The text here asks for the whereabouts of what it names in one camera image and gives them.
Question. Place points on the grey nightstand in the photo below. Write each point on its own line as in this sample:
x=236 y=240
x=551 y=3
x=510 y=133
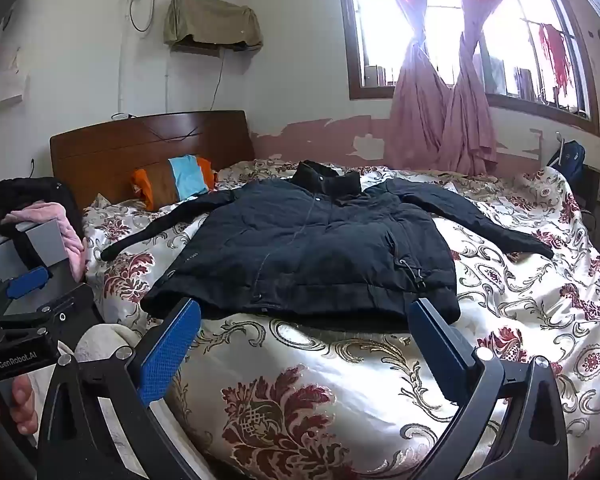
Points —
x=45 y=245

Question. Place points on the black garment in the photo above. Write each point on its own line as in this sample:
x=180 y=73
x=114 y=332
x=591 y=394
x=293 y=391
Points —
x=25 y=192

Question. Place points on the red hanging clothes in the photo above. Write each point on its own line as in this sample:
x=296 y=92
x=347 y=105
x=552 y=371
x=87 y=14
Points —
x=555 y=55

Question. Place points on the cream fleece blanket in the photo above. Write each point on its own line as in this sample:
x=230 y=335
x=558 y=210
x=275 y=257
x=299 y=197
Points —
x=100 y=340

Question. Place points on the pink curtain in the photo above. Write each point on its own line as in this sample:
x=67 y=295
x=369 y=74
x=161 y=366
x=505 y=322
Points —
x=415 y=100
x=472 y=110

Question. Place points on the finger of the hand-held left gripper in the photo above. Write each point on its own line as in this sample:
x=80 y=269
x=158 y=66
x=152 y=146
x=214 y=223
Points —
x=27 y=281
x=65 y=307

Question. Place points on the wooden headboard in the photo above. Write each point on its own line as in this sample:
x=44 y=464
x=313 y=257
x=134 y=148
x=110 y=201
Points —
x=130 y=145

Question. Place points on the black padded jacket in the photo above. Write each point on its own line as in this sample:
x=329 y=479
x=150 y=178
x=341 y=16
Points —
x=305 y=250

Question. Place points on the floral bedspread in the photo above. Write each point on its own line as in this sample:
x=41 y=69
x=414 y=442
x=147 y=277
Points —
x=330 y=410

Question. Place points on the blue backpack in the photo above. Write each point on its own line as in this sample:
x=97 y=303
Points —
x=570 y=160

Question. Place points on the pink fleece garment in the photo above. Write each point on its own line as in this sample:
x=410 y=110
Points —
x=50 y=210

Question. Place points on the white wall paper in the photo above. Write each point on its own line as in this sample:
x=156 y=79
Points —
x=10 y=80

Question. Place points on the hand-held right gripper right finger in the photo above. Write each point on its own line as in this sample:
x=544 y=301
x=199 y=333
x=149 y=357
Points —
x=440 y=355

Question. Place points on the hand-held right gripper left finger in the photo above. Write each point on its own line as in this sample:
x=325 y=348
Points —
x=170 y=355

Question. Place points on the wooden framed window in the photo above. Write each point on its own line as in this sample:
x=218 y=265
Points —
x=510 y=60

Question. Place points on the orange blue brown pillow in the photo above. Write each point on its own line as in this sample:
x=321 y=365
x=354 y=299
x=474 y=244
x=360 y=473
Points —
x=185 y=175

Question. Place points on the person's left hand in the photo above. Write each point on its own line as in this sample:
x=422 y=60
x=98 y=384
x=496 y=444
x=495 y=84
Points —
x=22 y=405

